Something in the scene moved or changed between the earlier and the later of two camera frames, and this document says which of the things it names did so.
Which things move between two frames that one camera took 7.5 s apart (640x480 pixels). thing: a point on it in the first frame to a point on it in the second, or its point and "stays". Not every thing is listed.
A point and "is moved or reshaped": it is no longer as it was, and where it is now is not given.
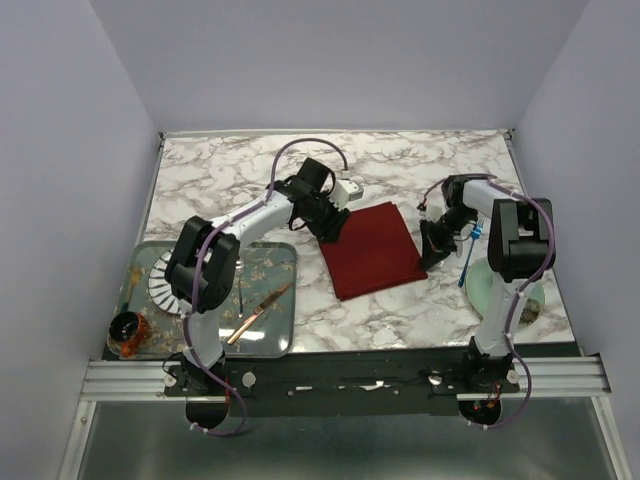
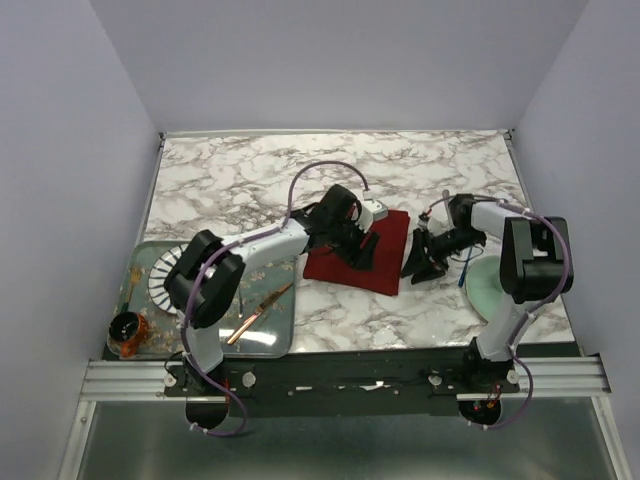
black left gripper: (330, 231) to (361, 260)
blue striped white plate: (160, 290) stays
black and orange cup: (127, 332) stays
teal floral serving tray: (258, 320) stays
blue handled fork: (475, 234) stays
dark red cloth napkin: (376, 252) is moved or reshaped
